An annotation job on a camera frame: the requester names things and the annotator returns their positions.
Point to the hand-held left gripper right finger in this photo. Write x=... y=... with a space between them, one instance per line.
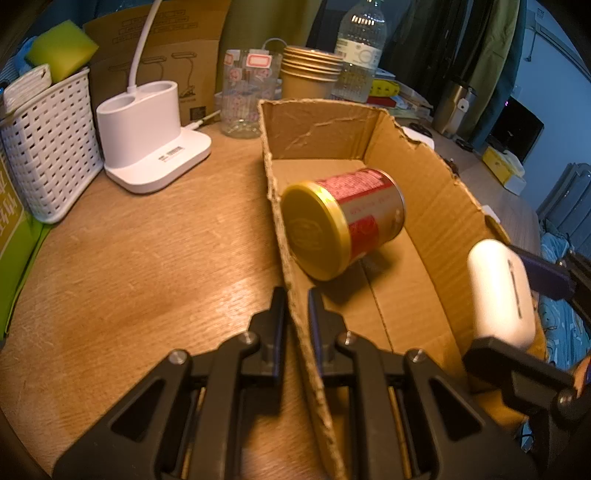
x=316 y=323

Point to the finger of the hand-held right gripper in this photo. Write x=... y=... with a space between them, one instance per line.
x=512 y=369
x=547 y=279

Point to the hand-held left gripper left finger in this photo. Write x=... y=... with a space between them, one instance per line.
x=276 y=323

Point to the white earbuds case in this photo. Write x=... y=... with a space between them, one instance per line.
x=498 y=295

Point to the red and gold tin can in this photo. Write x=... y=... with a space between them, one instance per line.
x=369 y=207

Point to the blue printed blanket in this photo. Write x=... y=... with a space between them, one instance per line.
x=558 y=323

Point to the grey ribbed suitcase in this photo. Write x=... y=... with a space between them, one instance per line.
x=568 y=198

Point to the yellow tissue box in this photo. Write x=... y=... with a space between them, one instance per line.
x=503 y=168

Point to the black monitor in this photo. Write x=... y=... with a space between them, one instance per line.
x=517 y=127

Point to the steel tumbler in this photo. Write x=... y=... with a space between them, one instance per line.
x=455 y=108

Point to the white desk lamp base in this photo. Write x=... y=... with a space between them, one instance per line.
x=152 y=152

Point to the glass jar with stickers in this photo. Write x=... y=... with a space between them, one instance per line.
x=249 y=97

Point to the stack of books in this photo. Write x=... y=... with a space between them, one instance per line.
x=406 y=99

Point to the olive hanging jacket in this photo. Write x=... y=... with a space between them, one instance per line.
x=494 y=55

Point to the stack of brown paper cups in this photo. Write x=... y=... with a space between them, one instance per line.
x=309 y=78

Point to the dark hanging jacket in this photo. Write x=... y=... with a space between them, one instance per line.
x=429 y=41

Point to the brown lamp packaging carton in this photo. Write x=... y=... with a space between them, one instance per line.
x=194 y=69

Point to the clear plastic water bottle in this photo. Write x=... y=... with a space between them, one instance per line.
x=362 y=55

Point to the white plastic basket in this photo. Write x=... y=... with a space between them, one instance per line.
x=51 y=152

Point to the green cardboard box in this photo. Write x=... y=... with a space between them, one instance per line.
x=9 y=221

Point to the white woven pouch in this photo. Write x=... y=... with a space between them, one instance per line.
x=27 y=87

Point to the yellow-green sponge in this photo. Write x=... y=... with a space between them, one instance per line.
x=60 y=48

